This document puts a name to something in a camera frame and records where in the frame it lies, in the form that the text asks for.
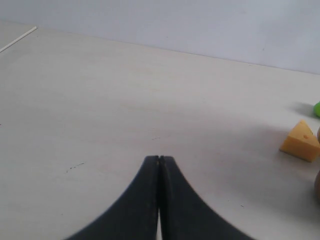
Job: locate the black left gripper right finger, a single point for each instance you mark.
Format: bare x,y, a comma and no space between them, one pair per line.
183,214

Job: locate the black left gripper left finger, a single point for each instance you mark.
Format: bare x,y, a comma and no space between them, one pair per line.
134,215

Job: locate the brown wooden cup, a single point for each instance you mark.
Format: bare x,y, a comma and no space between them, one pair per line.
317,186

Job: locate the yellow cheese wedge toy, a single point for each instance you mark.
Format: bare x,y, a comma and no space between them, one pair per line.
301,143

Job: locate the green toy bone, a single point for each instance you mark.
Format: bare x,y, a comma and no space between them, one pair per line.
316,109

